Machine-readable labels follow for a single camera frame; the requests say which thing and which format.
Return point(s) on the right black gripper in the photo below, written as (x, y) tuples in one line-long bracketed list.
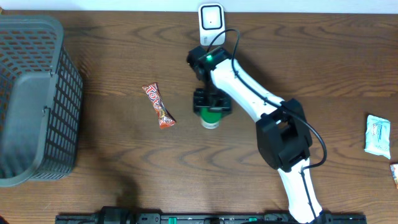
[(222, 106)]

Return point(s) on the green lid jar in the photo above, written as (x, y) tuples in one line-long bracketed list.
[(210, 119)]

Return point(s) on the red chocolate bar wrapper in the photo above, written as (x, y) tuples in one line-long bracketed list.
[(164, 117)]

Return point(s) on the teal wet wipes pack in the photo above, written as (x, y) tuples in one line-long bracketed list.
[(377, 135)]

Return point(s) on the orange snack packet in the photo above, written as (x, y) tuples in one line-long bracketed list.
[(394, 172)]

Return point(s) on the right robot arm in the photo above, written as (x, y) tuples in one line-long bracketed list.
[(283, 135)]

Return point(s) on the white barcode scanner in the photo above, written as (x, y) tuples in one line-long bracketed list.
[(211, 22)]

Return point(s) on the grey plastic mesh basket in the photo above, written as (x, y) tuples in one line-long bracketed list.
[(41, 99)]

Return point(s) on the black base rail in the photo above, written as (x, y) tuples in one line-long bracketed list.
[(116, 215)]

